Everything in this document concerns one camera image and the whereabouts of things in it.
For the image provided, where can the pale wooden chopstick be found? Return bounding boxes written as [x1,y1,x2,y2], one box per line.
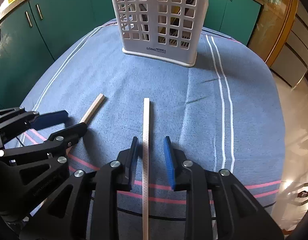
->
[142,98,150,240]

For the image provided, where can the light wooden chopstick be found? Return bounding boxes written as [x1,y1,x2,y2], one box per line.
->
[66,93,106,156]

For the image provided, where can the teal lower cabinets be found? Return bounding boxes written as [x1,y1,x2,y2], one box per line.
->
[0,0,263,109]

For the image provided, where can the blue striped tablecloth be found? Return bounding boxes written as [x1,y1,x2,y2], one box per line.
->
[3,19,286,240]

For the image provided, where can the white perforated utensil holder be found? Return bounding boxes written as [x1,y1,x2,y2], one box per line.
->
[112,0,209,67]

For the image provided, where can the silver refrigerator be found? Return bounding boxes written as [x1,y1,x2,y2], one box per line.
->
[271,2,308,87]

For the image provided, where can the glass sliding door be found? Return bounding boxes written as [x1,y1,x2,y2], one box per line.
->
[248,0,298,67]

